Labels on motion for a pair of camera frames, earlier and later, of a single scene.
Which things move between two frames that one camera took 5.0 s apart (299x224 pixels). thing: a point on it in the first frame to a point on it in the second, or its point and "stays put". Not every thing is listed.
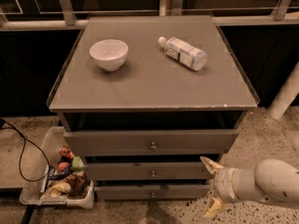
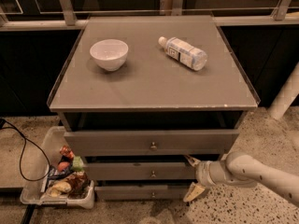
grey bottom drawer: [121, 192] stays put
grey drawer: [146, 171] stays put
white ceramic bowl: [110, 54] stays put
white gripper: [222, 183] to [203, 173]
